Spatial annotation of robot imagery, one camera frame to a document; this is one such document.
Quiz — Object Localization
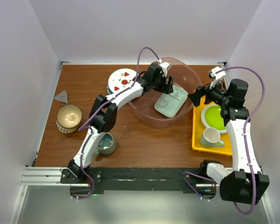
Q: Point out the cream patterned bowl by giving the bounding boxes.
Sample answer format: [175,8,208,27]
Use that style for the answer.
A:
[56,104,83,133]

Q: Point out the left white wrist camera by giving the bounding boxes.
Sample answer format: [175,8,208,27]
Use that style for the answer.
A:
[157,59,171,77]

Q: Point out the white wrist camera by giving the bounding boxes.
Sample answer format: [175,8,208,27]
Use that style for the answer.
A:
[157,59,171,77]
[208,66,226,89]

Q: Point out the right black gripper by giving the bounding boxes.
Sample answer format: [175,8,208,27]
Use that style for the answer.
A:
[188,77,230,107]

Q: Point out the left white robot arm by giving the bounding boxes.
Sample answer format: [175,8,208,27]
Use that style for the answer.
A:
[60,60,174,183]

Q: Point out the blue floral plate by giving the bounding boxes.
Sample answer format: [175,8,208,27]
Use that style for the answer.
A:
[106,85,113,95]

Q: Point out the teal ceramic mug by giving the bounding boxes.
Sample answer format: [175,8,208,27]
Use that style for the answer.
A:
[97,133,117,155]

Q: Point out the grey triangular scraper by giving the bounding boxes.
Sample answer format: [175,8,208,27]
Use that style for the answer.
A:
[54,90,68,104]

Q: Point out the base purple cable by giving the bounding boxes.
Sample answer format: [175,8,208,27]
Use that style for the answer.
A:
[182,171,217,200]
[70,168,99,200]

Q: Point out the mint green divided tray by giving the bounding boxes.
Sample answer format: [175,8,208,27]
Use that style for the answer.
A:
[154,85,188,118]

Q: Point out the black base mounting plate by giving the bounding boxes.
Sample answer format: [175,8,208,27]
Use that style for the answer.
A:
[61,167,217,197]

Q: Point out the yellow plastic tray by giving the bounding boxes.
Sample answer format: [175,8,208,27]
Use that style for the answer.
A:
[192,96,232,156]

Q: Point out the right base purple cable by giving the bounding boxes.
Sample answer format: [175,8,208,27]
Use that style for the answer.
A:
[182,171,217,200]

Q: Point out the pink translucent plastic bin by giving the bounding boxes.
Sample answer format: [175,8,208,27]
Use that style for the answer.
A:
[129,57,202,128]

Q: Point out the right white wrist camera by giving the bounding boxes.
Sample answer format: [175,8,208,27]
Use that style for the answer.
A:
[208,66,226,89]

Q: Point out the white mug blue handle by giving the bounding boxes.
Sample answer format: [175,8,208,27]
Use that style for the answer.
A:
[200,127,225,147]

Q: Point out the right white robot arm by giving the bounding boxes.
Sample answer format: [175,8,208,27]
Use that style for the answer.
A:
[188,79,270,204]

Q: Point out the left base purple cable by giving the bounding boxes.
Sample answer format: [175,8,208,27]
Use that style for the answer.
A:
[70,168,99,200]

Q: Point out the green plate white rim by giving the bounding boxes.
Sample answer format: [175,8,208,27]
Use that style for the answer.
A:
[201,104,227,134]

